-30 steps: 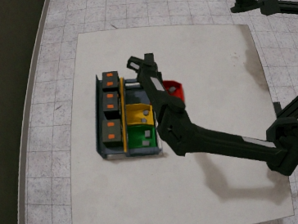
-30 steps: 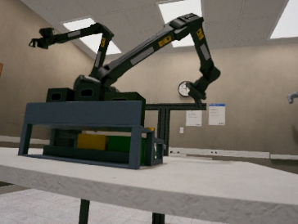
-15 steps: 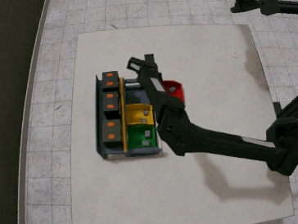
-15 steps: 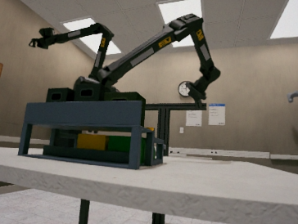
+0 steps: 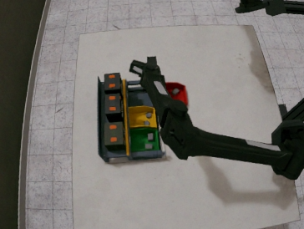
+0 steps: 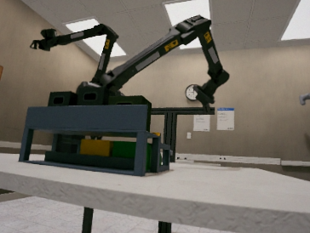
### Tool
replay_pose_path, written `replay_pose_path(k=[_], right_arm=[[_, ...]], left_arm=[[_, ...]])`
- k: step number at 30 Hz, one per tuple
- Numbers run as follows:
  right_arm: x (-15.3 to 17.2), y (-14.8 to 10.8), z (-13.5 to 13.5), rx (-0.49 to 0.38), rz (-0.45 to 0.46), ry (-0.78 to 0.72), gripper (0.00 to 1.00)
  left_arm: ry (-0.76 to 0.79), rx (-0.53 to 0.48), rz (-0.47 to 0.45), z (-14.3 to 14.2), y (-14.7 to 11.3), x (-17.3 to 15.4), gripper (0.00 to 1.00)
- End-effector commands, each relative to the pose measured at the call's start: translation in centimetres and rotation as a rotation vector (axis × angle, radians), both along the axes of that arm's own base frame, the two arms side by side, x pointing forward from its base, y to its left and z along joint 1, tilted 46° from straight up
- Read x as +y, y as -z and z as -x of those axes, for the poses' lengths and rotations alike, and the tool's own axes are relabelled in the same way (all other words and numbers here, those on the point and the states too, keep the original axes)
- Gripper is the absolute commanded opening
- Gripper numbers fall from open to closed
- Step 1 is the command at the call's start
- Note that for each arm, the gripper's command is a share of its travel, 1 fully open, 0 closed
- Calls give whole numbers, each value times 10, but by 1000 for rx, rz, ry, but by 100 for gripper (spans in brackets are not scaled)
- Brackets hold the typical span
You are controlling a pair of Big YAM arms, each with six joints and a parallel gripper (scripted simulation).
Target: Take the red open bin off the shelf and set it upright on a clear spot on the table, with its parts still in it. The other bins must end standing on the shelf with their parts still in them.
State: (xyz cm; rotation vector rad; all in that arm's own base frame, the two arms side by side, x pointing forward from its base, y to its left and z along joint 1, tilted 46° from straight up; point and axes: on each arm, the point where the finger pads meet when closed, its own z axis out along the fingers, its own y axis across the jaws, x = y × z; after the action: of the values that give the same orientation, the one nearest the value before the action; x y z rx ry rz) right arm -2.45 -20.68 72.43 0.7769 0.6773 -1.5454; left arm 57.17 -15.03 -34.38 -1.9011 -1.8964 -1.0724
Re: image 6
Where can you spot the yellow open bin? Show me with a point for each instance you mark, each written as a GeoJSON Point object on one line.
{"type": "Point", "coordinates": [96, 147]}

